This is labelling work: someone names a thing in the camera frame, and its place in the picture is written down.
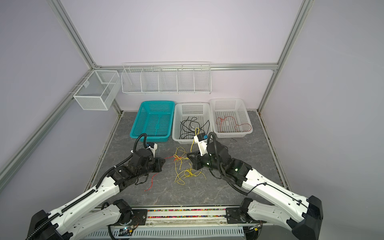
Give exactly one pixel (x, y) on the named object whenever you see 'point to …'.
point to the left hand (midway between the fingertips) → (165, 162)
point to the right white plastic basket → (230, 118)
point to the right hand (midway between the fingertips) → (187, 156)
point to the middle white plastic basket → (190, 119)
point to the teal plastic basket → (155, 119)
